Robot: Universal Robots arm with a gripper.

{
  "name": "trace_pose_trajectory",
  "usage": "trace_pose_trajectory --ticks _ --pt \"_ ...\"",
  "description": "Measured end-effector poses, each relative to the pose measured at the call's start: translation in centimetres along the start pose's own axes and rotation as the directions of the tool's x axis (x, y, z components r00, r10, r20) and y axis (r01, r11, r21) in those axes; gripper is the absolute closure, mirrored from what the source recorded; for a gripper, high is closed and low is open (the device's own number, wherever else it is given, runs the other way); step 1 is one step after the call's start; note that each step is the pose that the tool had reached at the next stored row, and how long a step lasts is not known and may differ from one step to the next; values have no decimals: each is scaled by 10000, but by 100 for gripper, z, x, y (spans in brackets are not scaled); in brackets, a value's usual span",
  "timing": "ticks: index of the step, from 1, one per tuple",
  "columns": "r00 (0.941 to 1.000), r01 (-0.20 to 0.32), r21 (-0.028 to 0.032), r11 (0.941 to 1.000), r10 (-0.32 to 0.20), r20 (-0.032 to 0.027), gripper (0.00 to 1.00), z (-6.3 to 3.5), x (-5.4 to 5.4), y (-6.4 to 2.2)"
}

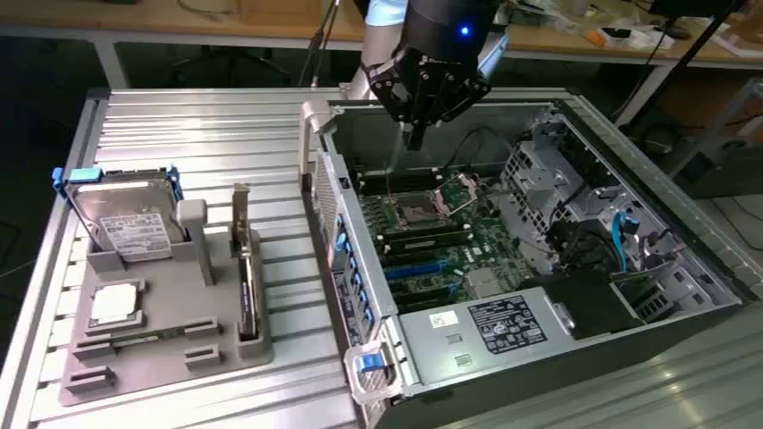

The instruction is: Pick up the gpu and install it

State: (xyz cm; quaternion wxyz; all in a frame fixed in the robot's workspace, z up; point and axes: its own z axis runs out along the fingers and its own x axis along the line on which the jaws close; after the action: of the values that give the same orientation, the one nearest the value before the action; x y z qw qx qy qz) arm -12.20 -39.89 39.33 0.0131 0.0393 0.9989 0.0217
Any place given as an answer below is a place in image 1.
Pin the dark grey floor cabinet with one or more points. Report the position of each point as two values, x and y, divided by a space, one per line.
728 170

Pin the wooden desk white frame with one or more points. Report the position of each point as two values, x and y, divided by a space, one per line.
149 18

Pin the black stand pole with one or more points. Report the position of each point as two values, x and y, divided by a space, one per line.
697 44

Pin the thin metal locking lever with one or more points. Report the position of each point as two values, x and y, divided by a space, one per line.
390 185

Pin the open black PC case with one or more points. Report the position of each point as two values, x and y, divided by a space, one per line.
597 371

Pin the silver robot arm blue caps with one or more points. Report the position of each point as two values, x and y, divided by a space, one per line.
382 49

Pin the grey power supply unit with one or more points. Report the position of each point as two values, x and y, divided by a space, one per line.
441 348

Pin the grey parts rack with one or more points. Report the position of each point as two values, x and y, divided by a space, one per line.
167 308

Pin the black RAM stick white label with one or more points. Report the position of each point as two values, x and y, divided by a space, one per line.
426 241

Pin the hard disk with blue bracket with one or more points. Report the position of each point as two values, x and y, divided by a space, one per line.
131 223

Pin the graphics card black fan shroud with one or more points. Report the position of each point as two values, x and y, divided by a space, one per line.
247 286

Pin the blue case panel latch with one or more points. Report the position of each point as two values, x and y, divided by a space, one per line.
370 362

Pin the green RAM stick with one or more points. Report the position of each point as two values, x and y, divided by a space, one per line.
153 336

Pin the silver CPU chip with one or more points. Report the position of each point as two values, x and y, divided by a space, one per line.
115 303

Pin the CPU socket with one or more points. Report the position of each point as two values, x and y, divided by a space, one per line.
418 213

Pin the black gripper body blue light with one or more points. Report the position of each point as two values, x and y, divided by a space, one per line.
441 27

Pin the black chair base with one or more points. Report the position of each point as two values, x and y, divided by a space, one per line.
239 58

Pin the metal socket cover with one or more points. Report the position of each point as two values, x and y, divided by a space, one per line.
442 190

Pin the blue expansion slot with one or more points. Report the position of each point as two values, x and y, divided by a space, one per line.
414 270

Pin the blue card retention clip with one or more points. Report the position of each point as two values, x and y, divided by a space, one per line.
342 221
352 263
357 282
369 320
364 300
344 241

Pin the green motherboard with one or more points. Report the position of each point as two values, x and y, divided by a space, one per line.
477 250

